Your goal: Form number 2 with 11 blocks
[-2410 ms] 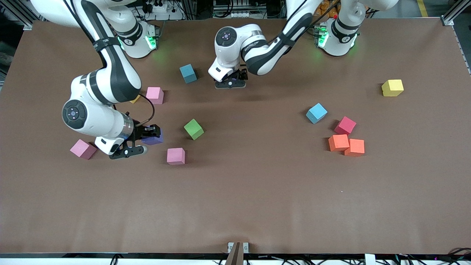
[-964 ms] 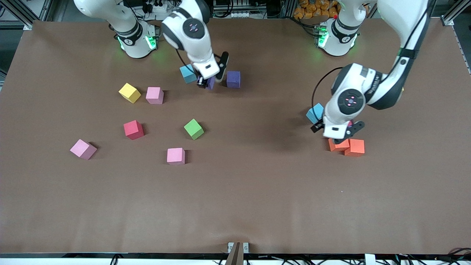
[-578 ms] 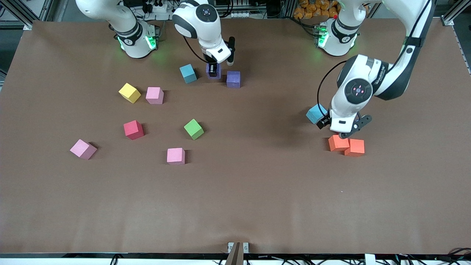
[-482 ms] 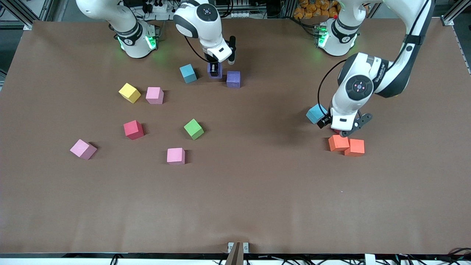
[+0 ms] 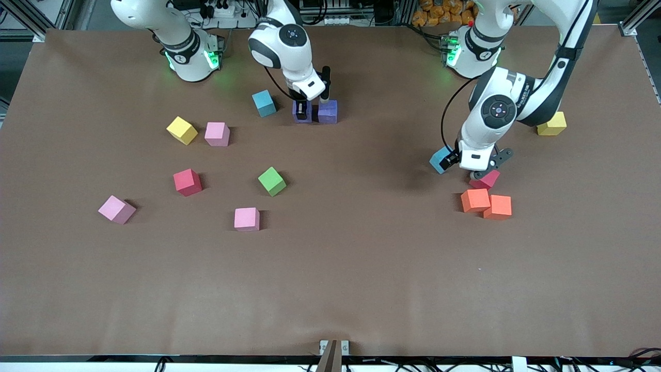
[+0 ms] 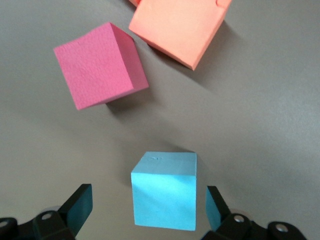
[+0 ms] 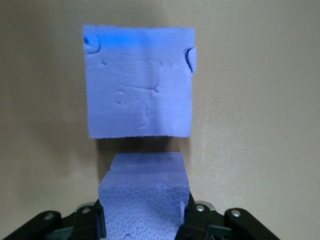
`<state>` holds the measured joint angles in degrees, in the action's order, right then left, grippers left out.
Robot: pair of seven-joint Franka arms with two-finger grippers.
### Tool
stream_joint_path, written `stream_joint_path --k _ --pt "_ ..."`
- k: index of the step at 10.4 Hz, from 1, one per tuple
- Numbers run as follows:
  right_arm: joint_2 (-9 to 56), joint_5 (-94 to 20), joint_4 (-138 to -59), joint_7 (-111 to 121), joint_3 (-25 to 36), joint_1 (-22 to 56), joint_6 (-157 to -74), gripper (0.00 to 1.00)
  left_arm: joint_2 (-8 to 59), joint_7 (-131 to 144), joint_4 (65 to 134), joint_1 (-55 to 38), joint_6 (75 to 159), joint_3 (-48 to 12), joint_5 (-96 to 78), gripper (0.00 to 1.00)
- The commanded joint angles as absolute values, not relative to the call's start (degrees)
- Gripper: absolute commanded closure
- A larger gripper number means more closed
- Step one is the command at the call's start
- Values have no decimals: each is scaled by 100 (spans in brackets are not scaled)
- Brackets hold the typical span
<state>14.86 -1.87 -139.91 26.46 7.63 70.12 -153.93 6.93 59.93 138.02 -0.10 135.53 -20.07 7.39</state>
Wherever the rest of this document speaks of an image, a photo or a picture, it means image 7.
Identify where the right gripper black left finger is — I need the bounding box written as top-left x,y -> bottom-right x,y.
0,202 -> 105,240

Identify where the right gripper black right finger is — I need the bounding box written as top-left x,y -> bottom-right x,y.
179,197 -> 279,240

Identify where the purple foam cube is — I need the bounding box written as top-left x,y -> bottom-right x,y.
97,151 -> 192,240
82,24 -> 197,140

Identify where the table cover sheet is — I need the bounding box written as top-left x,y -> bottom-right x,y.
0,0 -> 320,240

